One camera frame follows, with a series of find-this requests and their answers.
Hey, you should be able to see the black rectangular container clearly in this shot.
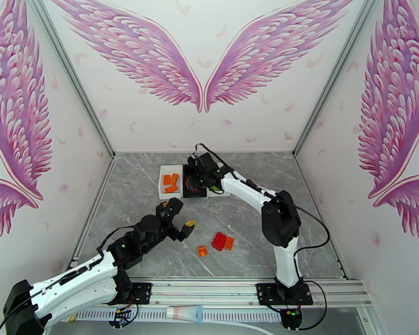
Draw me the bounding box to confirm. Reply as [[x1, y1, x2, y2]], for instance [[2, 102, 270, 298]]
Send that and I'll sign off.
[[182, 164, 211, 199]]

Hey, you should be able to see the white blue tube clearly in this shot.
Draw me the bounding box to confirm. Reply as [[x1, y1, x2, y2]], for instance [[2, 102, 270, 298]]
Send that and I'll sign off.
[[165, 304, 204, 325]]

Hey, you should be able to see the black controller box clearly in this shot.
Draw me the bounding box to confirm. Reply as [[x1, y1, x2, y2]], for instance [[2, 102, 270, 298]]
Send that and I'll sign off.
[[280, 309, 303, 332]]

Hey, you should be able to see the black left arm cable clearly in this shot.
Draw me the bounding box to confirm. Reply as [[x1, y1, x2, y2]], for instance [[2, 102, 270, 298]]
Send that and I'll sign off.
[[97, 225, 137, 257]]

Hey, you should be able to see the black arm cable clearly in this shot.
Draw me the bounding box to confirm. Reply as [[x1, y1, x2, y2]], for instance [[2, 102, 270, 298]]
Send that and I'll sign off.
[[194, 143, 331, 275], [97, 225, 137, 257]]

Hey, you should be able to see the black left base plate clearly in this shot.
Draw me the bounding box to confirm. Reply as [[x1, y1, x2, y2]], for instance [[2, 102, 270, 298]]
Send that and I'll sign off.
[[118, 282, 153, 305]]

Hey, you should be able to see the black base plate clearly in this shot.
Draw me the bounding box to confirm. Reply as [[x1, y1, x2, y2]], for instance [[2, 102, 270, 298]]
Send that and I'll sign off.
[[118, 282, 153, 305], [256, 282, 314, 307]]

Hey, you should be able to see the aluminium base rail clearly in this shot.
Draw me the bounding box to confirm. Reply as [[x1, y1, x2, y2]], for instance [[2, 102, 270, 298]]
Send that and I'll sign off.
[[47, 277, 373, 308]]

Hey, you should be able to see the white slotted cable duct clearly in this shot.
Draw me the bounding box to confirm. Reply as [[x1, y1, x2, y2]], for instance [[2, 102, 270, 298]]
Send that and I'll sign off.
[[76, 307, 284, 324]]

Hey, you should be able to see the small circuit board with wires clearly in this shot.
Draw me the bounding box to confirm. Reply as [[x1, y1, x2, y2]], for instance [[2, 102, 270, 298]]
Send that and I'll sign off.
[[107, 304, 140, 330]]

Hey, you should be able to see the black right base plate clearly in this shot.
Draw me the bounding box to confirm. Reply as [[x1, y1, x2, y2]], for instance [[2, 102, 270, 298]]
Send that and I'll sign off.
[[256, 282, 314, 307]]

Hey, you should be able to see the white hose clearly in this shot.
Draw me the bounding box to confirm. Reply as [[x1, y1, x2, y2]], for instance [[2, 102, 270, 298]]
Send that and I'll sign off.
[[202, 322, 284, 335]]

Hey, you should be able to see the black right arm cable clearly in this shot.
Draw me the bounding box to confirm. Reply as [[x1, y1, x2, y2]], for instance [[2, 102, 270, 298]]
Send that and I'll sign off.
[[194, 143, 331, 275]]

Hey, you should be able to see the aluminium frame post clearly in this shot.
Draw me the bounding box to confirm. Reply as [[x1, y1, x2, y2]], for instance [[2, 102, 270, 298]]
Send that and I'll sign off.
[[293, 0, 385, 160], [24, 0, 116, 160]]

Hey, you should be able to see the black base cable loop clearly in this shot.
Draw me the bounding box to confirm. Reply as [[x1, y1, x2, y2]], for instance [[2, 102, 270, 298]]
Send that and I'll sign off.
[[270, 280, 327, 332]]

